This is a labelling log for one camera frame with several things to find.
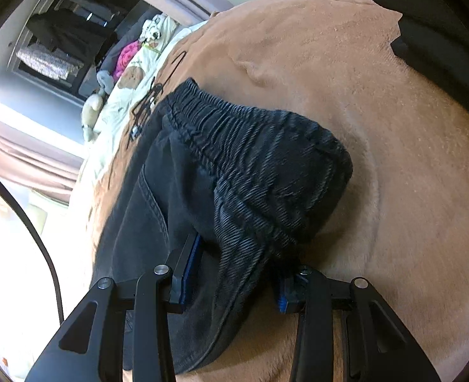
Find spotted plush toy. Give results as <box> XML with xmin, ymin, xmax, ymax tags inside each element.
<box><xmin>139</xmin><ymin>14</ymin><xmax>168</xmax><ymax>47</ymax></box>

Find brown fleece blanket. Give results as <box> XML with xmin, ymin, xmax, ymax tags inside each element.
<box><xmin>69</xmin><ymin>0</ymin><xmax>469</xmax><ymax>382</ymax></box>

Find cream printed quilt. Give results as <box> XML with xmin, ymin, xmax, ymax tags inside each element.
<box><xmin>77</xmin><ymin>14</ymin><xmax>219</xmax><ymax>192</ymax></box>

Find black tangled cord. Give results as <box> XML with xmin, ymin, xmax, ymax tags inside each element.
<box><xmin>128</xmin><ymin>51</ymin><xmax>190</xmax><ymax>145</ymax></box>

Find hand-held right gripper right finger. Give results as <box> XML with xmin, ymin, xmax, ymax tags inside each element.
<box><xmin>274</xmin><ymin>265</ymin><xmax>442</xmax><ymax>382</ymax></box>

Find black pants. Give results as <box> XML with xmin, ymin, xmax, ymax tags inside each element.
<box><xmin>93</xmin><ymin>77</ymin><xmax>355</xmax><ymax>377</ymax></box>

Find pink cloth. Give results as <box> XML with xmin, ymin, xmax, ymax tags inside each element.
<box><xmin>113</xmin><ymin>41</ymin><xmax>140</xmax><ymax>79</ymax></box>

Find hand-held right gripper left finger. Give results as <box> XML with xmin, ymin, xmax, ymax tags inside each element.
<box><xmin>25</xmin><ymin>233</ymin><xmax>203</xmax><ymax>382</ymax></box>

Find dark hanging clothes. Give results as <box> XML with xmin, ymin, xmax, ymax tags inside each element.
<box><xmin>27</xmin><ymin>8</ymin><xmax>118</xmax><ymax>64</ymax></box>

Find beige plush toy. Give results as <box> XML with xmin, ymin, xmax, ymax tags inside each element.
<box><xmin>81</xmin><ymin>88</ymin><xmax>106</xmax><ymax>143</ymax></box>

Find open wardrobe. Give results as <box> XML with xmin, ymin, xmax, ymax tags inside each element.
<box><xmin>7</xmin><ymin>0</ymin><xmax>141</xmax><ymax>90</ymax></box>

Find black cable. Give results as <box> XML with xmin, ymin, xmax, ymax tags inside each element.
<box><xmin>0</xmin><ymin>164</ymin><xmax>65</xmax><ymax>327</ymax></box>

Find dark cloth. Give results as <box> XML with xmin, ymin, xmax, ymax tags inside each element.
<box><xmin>368</xmin><ymin>0</ymin><xmax>469</xmax><ymax>88</ymax></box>

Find mauve curtain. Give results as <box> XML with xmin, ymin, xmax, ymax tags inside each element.
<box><xmin>0</xmin><ymin>112</ymin><xmax>84</xmax><ymax>208</ymax></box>

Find grey patterned garment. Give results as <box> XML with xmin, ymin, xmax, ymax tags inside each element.
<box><xmin>15</xmin><ymin>46</ymin><xmax>80</xmax><ymax>83</ymax></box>

